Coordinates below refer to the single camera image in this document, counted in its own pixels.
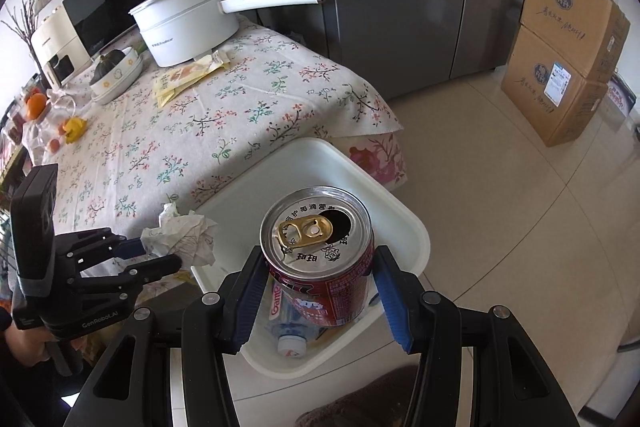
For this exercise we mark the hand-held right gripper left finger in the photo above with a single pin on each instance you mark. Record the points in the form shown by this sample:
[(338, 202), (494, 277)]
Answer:
[(247, 297)]

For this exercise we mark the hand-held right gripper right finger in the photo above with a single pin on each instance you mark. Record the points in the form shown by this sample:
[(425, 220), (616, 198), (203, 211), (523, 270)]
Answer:
[(392, 302)]

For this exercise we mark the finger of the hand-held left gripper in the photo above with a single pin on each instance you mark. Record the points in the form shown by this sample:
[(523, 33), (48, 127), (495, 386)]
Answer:
[(132, 248), (160, 264)]

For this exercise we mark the white tissue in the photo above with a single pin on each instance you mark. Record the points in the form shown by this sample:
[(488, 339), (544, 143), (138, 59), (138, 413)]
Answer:
[(180, 234)]

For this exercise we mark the clear plastic bottle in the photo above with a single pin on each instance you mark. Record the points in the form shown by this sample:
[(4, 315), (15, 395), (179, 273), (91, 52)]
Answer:
[(292, 344)]

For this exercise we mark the red drink can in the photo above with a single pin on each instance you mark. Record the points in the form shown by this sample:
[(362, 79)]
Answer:
[(320, 297)]

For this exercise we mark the white plastic bin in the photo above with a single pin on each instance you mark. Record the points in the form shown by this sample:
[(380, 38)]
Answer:
[(350, 177)]

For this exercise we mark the person's left forearm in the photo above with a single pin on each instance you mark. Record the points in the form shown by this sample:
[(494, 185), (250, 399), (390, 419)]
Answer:
[(20, 347)]

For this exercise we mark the brown fuzzy slipper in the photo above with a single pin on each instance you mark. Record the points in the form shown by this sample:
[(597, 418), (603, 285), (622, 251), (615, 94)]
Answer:
[(360, 399)]

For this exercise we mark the yellow plastic toy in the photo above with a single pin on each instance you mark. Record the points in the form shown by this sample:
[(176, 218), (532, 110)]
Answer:
[(74, 131)]

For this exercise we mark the orange fruit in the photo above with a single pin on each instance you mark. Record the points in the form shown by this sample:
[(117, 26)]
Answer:
[(36, 107)]

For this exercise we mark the floral tablecloth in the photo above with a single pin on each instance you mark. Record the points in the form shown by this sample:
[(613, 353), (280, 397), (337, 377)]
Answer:
[(200, 107)]

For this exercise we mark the yellow snack packet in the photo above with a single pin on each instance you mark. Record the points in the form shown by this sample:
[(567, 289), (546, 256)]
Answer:
[(170, 94)]

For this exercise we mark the white ceramic dish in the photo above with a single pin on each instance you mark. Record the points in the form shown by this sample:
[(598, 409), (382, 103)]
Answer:
[(120, 79)]

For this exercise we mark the dark green squash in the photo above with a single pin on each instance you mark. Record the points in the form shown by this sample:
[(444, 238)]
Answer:
[(107, 64)]

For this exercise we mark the pale snack packet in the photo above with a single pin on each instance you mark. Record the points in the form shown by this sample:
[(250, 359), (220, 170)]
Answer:
[(195, 69)]

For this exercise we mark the cream countertop appliance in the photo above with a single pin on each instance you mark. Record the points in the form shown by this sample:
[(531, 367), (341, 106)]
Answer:
[(50, 42)]

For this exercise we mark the dry twig bouquet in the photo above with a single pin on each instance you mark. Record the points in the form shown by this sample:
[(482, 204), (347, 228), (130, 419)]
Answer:
[(22, 32)]

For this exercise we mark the white electric pot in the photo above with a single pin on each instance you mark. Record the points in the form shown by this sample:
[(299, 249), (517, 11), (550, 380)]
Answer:
[(190, 32)]

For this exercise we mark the brown cardboard box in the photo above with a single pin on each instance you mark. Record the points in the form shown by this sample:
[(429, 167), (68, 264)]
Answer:
[(550, 107), (570, 12)]

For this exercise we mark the grey refrigerator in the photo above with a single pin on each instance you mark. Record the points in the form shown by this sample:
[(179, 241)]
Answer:
[(400, 7)]

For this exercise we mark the white and blue floor box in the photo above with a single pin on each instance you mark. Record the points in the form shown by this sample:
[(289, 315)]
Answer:
[(622, 94)]

